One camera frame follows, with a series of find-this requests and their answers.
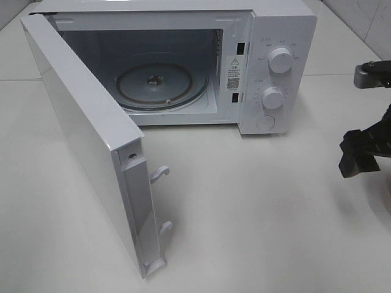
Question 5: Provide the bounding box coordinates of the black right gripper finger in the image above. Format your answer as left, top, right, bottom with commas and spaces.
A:
354, 60, 390, 89
338, 109, 390, 178

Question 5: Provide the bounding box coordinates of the round door release button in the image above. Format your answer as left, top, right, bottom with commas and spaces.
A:
257, 115, 276, 132

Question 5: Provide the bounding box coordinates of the white microwave knob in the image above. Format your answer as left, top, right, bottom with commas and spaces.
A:
261, 87, 284, 110
267, 46, 294, 74

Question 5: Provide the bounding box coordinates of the white microwave door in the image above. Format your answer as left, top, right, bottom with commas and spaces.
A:
21, 14, 172, 277

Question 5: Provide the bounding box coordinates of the pink round plate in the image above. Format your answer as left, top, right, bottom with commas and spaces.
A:
381, 172, 390, 211

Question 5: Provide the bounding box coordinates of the white microwave oven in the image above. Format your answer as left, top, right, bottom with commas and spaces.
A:
28, 1, 316, 134

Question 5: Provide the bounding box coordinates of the white warning label sticker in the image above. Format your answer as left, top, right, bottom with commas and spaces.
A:
225, 55, 244, 91

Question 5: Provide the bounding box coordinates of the glass microwave turntable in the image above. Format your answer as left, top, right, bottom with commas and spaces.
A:
114, 52, 209, 112

